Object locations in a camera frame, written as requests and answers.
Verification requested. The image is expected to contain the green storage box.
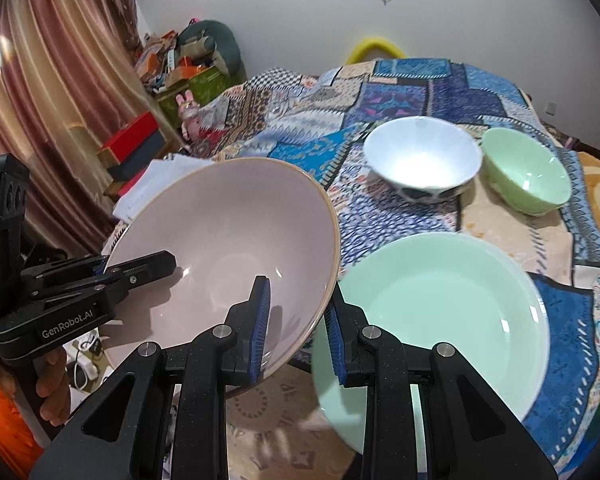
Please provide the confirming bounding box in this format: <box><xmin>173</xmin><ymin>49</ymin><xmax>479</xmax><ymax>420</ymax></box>
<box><xmin>155</xmin><ymin>67</ymin><xmax>231</xmax><ymax>128</ymax></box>

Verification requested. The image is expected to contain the orange printed cloth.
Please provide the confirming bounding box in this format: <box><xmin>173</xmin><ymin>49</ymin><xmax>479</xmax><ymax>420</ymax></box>
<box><xmin>0</xmin><ymin>360</ymin><xmax>42</xmax><ymax>477</ymax></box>

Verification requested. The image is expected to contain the grey cushion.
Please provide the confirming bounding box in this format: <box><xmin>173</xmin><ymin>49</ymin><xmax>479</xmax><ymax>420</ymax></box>
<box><xmin>177</xmin><ymin>20</ymin><xmax>242</xmax><ymax>83</ymax></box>

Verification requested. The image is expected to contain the pile of colourful clutter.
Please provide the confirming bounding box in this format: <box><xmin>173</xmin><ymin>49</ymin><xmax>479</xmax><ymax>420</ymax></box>
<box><xmin>132</xmin><ymin>30</ymin><xmax>221</xmax><ymax>93</ymax></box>

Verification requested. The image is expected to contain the cream yellow blanket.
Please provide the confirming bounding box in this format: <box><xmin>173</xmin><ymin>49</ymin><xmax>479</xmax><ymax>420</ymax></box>
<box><xmin>572</xmin><ymin>147</ymin><xmax>600</xmax><ymax>266</ymax></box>

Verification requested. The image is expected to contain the blue patchwork blanket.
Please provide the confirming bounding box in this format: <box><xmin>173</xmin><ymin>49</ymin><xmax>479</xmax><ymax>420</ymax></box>
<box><xmin>170</xmin><ymin>57</ymin><xmax>600</xmax><ymax>480</ymax></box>

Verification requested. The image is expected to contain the light green bowl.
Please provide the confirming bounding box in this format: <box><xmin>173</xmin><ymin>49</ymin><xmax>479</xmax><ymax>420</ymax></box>
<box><xmin>481</xmin><ymin>127</ymin><xmax>572</xmax><ymax>217</ymax></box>

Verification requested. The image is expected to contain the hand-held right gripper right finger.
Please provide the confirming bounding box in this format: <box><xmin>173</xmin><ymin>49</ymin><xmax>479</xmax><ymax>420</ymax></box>
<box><xmin>324</xmin><ymin>287</ymin><xmax>561</xmax><ymax>480</ymax></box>

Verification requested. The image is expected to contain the light green plate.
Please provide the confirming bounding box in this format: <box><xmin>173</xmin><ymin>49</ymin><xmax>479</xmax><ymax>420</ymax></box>
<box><xmin>311</xmin><ymin>232</ymin><xmax>551</xmax><ymax>456</ymax></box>

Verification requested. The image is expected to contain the striped pink beige curtain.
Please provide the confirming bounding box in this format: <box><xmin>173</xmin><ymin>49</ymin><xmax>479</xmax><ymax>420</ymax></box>
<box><xmin>0</xmin><ymin>0</ymin><xmax>181</xmax><ymax>256</ymax></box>

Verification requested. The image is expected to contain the red box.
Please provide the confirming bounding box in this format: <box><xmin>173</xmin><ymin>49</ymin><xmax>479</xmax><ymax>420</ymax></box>
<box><xmin>97</xmin><ymin>111</ymin><xmax>159</xmax><ymax>167</ymax></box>

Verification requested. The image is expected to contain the pink plush rabbit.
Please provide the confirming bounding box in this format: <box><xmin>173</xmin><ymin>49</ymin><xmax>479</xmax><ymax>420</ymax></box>
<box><xmin>176</xmin><ymin>91</ymin><xmax>204</xmax><ymax>139</ymax></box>

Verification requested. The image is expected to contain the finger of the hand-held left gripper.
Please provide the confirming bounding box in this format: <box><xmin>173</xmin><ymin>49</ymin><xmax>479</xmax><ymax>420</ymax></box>
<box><xmin>99</xmin><ymin>251</ymin><xmax>177</xmax><ymax>307</ymax></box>
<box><xmin>22</xmin><ymin>254</ymin><xmax>109</xmax><ymax>294</ymax></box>

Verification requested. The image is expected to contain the pink plate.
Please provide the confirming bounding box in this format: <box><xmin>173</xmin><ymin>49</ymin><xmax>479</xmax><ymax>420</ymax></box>
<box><xmin>102</xmin><ymin>157</ymin><xmax>342</xmax><ymax>401</ymax></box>

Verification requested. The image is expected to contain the white power strip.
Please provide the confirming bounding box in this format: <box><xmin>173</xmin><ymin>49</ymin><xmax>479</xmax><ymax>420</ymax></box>
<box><xmin>65</xmin><ymin>337</ymin><xmax>104</xmax><ymax>391</ymax></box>

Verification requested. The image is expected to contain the white bowl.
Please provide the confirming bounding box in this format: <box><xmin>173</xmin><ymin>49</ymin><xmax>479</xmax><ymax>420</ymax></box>
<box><xmin>362</xmin><ymin>116</ymin><xmax>483</xmax><ymax>204</ymax></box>

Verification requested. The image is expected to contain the person's left hand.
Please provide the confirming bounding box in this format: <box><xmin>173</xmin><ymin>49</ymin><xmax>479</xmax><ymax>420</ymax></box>
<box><xmin>35</xmin><ymin>347</ymin><xmax>72</xmax><ymax>427</ymax></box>

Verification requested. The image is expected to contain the dark patterned bag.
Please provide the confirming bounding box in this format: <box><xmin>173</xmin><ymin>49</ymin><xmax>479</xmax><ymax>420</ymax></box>
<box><xmin>540</xmin><ymin>120</ymin><xmax>581</xmax><ymax>152</ymax></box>

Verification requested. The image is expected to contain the dark blue box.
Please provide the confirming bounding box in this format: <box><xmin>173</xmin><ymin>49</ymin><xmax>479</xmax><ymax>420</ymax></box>
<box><xmin>109</xmin><ymin>132</ymin><xmax>167</xmax><ymax>182</ymax></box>

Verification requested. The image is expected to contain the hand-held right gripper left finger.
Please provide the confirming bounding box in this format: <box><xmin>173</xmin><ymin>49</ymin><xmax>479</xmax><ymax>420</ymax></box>
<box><xmin>27</xmin><ymin>275</ymin><xmax>272</xmax><ymax>480</ymax></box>

